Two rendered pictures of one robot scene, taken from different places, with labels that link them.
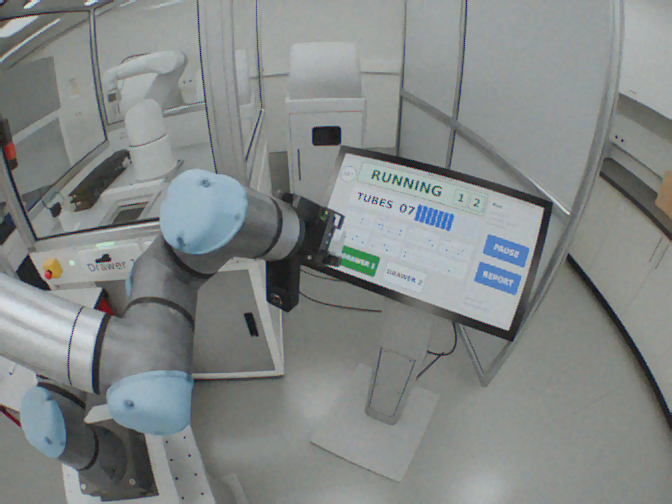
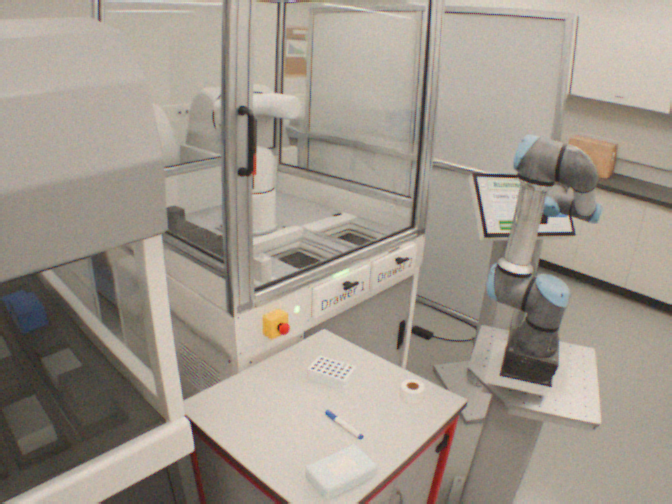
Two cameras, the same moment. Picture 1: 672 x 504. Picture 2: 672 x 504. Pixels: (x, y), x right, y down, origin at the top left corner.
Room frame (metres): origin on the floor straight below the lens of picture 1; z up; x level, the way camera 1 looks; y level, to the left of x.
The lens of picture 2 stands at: (-0.48, 1.85, 1.68)
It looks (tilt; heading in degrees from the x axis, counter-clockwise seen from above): 23 degrees down; 319
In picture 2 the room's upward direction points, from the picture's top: 3 degrees clockwise
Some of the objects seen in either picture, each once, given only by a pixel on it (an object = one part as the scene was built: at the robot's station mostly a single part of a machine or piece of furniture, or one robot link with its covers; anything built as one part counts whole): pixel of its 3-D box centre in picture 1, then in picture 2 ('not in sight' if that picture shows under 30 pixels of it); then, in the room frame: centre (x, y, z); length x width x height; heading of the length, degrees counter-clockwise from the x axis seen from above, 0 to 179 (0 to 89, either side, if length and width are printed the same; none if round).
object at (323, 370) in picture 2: not in sight; (331, 372); (0.43, 1.05, 0.78); 0.12 x 0.08 x 0.04; 25
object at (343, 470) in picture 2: not in sight; (341, 471); (0.11, 1.29, 0.78); 0.15 x 0.10 x 0.04; 85
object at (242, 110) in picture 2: not in sight; (247, 142); (0.62, 1.21, 1.45); 0.05 x 0.03 x 0.19; 8
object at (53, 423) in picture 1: (54, 426); (547, 299); (0.06, 0.51, 1.02); 0.13 x 0.12 x 0.14; 12
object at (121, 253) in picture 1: (110, 260); (342, 290); (0.70, 0.79, 0.87); 0.29 x 0.02 x 0.11; 98
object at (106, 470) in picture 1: (88, 450); (539, 332); (0.05, 0.51, 0.90); 0.15 x 0.15 x 0.10
